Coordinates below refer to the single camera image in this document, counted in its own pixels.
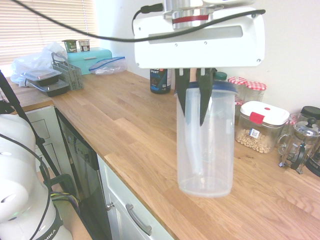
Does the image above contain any tall jar red gingham lid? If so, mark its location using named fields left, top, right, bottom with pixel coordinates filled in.
left=227, top=76, right=248, bottom=102
left=246, top=81, right=268, bottom=104

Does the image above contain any green yogurt cup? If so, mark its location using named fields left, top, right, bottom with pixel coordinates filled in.
left=61, top=39, right=78, bottom=53

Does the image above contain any clear glass mug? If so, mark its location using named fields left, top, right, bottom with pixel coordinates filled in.
left=276, top=112, right=310, bottom=156

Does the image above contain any black dishwasher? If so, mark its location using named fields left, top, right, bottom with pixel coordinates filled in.
left=54, top=107, right=113, bottom=240

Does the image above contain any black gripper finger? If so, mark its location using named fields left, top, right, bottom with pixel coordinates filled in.
left=196, top=67, right=217, bottom=127
left=174, top=67, right=192, bottom=119

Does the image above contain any clear zip bag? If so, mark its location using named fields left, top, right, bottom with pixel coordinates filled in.
left=88, top=56, right=128, bottom=76

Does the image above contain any black protein powder tub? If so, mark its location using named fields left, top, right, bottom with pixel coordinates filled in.
left=149, top=67, right=175, bottom=95

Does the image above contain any window blind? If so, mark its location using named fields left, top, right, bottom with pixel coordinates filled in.
left=0, top=0, right=98, bottom=66

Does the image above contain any metal drawer handle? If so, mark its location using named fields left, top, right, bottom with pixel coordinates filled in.
left=125, top=203, right=153, bottom=236

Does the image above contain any grey cutlery basket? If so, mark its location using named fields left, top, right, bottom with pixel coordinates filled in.
left=51, top=61, right=85, bottom=91

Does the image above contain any brown yogurt cup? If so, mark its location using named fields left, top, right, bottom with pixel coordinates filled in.
left=78, top=39, right=92, bottom=52

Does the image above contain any black meal container clear lid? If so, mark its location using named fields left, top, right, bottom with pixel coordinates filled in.
left=20, top=69, right=62, bottom=87
left=26, top=79, right=70, bottom=98

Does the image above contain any cereal container with white lid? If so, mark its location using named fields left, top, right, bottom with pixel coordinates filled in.
left=234, top=101, right=291, bottom=155

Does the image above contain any black coffee appliance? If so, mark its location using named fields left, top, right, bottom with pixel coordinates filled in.
left=299, top=105, right=320, bottom=178

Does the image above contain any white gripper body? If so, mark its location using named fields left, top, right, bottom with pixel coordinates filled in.
left=132, top=6, right=266, bottom=70

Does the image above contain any teal bread box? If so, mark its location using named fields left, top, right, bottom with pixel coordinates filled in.
left=66, top=47, right=114, bottom=76

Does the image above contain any coloured wire bundle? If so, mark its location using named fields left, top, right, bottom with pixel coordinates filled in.
left=49, top=191, right=81, bottom=215

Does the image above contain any white kitchen cabinet front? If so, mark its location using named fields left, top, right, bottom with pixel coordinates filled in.
left=96, top=153, right=176, bottom=240

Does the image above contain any jar with green lid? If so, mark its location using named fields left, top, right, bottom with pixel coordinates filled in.
left=214, top=71, right=229, bottom=84

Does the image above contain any glass French press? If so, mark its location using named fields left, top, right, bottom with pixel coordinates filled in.
left=278, top=116, right=320, bottom=175

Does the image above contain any clear pitcher with blue lid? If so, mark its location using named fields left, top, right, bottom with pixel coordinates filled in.
left=173, top=81, right=238, bottom=199

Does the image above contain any small jar red gingham lid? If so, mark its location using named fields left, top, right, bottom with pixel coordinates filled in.
left=233, top=97, right=245, bottom=119

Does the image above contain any white plastic bag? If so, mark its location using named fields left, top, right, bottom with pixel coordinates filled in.
left=9, top=41, right=68, bottom=87

